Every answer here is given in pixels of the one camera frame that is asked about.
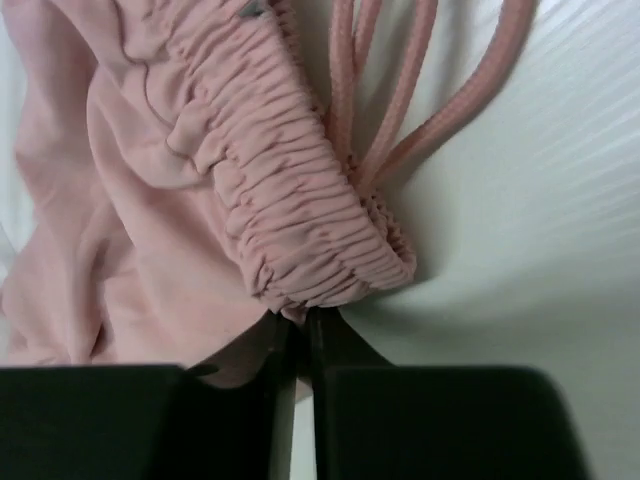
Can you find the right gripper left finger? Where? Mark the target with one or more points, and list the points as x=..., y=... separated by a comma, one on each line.
x=227, y=418

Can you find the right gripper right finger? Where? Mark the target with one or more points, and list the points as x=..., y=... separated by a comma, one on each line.
x=377, y=420

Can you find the pink trousers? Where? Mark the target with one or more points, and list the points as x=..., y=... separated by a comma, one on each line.
x=186, y=180

